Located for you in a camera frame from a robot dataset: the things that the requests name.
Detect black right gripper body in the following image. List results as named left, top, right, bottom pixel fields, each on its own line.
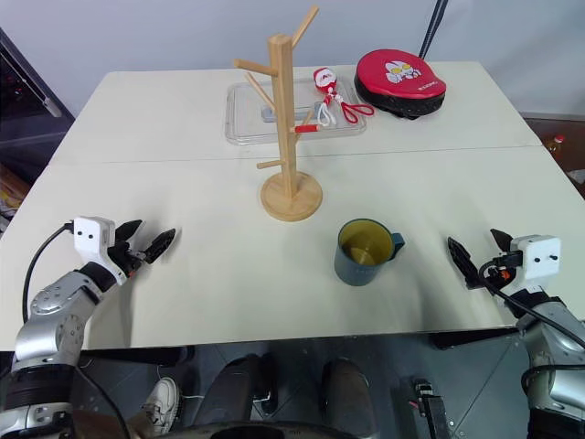
left=477, top=250, right=524, bottom=285

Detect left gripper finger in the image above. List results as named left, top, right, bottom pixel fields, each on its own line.
left=113, top=219, right=144, bottom=246
left=144, top=228, right=177, bottom=264

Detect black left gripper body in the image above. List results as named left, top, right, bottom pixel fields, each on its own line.
left=107, top=241, right=149, bottom=278

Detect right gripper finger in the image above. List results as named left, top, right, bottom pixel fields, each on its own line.
left=447, top=236, right=484, bottom=291
left=490, top=228, right=514, bottom=253

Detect dark teal mug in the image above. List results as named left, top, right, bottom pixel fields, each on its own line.
left=333, top=218, right=407, bottom=288

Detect wooden mug tree stand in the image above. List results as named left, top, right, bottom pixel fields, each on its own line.
left=233, top=5, right=324, bottom=222

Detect yellow cardboard box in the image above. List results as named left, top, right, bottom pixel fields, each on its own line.
left=0, top=165, right=31, bottom=217

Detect black motor device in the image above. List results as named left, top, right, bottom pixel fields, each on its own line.
left=400, top=376, right=452, bottom=439

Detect white sneaker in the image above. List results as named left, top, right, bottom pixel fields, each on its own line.
left=141, top=376, right=182, bottom=436

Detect clear plastic tray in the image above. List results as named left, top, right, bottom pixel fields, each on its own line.
left=224, top=76, right=369, bottom=147

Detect dark rounded shape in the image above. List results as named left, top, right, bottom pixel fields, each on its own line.
left=321, top=358, right=381, bottom=439
left=199, top=353, right=277, bottom=432

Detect red black padded mitt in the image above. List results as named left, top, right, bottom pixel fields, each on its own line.
left=353, top=48, right=449, bottom=122

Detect black stand rods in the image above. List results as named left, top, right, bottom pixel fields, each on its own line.
left=417, top=0, right=450, bottom=59

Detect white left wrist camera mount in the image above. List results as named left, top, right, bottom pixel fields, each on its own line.
left=72, top=216, right=129, bottom=286

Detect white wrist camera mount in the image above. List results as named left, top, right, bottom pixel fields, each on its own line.
left=510, top=234, right=563, bottom=294
left=72, top=216, right=129, bottom=286

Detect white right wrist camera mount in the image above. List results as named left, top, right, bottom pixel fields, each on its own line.
left=510, top=234, right=563, bottom=294

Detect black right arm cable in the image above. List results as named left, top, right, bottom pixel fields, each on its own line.
left=479, top=260, right=585, bottom=399

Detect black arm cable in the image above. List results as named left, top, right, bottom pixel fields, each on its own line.
left=479, top=260, right=585, bottom=399
left=21, top=220, right=77, bottom=324

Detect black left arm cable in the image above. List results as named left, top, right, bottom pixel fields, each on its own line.
left=21, top=220, right=77, bottom=324

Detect red white charm with cords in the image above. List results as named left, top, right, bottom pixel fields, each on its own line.
left=312, top=66, right=376, bottom=129

